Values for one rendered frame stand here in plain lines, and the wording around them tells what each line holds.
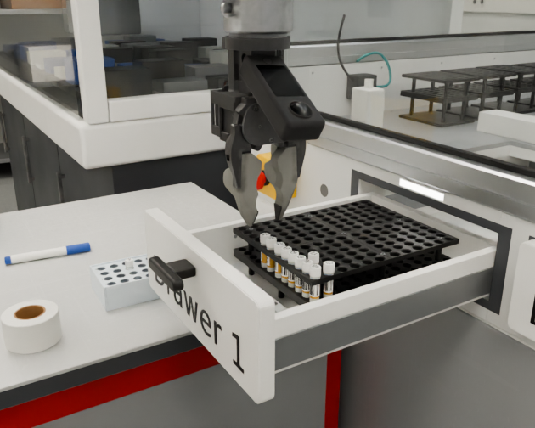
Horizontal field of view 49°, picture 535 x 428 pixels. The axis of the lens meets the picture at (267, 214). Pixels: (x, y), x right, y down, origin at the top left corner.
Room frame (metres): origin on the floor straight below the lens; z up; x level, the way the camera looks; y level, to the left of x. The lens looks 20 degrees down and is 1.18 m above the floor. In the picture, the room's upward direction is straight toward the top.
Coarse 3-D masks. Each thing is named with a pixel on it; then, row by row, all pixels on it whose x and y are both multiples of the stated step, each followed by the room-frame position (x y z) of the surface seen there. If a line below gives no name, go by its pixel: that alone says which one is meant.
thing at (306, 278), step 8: (240, 232) 0.69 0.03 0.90; (248, 232) 0.70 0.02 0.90; (248, 240) 0.67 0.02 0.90; (256, 240) 0.68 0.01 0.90; (256, 248) 0.66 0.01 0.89; (264, 248) 0.64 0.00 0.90; (272, 256) 0.63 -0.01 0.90; (280, 256) 0.62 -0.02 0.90; (280, 264) 0.61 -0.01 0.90; (288, 264) 0.60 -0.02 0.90; (296, 272) 0.58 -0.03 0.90; (304, 280) 0.57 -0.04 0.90; (312, 280) 0.56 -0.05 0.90; (320, 280) 0.56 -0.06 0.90
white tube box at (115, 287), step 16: (144, 256) 0.85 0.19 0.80; (96, 272) 0.79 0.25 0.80; (112, 272) 0.79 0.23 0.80; (128, 272) 0.79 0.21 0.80; (144, 272) 0.79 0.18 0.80; (96, 288) 0.78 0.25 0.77; (112, 288) 0.75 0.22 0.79; (128, 288) 0.76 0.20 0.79; (144, 288) 0.77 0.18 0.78; (112, 304) 0.74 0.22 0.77; (128, 304) 0.76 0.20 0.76
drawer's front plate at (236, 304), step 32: (160, 224) 0.66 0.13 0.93; (160, 256) 0.66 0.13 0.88; (192, 256) 0.58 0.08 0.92; (160, 288) 0.67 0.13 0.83; (192, 288) 0.58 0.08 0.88; (224, 288) 0.51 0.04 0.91; (256, 288) 0.49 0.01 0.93; (192, 320) 0.59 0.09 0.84; (224, 320) 0.52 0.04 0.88; (256, 320) 0.46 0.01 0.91; (224, 352) 0.52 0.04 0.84; (256, 352) 0.46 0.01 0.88; (256, 384) 0.46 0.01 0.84
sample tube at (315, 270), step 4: (316, 264) 0.57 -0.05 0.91; (312, 268) 0.56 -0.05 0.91; (316, 268) 0.56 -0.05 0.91; (320, 268) 0.57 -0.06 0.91; (312, 272) 0.56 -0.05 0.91; (316, 272) 0.56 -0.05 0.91; (320, 272) 0.57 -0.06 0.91; (312, 276) 0.56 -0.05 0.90; (316, 276) 0.56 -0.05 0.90; (320, 276) 0.57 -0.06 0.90; (312, 288) 0.56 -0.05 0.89; (316, 288) 0.56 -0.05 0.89; (312, 292) 0.56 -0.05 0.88; (316, 292) 0.56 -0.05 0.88; (312, 296) 0.56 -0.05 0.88; (316, 296) 0.56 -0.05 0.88; (312, 300) 0.56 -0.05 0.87; (316, 300) 0.56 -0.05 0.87
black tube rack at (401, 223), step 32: (256, 224) 0.72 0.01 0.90; (288, 224) 0.72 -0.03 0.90; (320, 224) 0.72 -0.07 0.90; (352, 224) 0.73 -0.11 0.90; (384, 224) 0.72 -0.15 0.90; (416, 224) 0.73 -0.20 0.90; (256, 256) 0.69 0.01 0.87; (320, 256) 0.63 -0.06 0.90; (352, 256) 0.62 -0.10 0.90; (384, 256) 0.62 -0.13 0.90; (416, 256) 0.68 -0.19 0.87; (448, 256) 0.68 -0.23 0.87; (288, 288) 0.60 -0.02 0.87; (320, 288) 0.58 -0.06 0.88; (352, 288) 0.60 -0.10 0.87
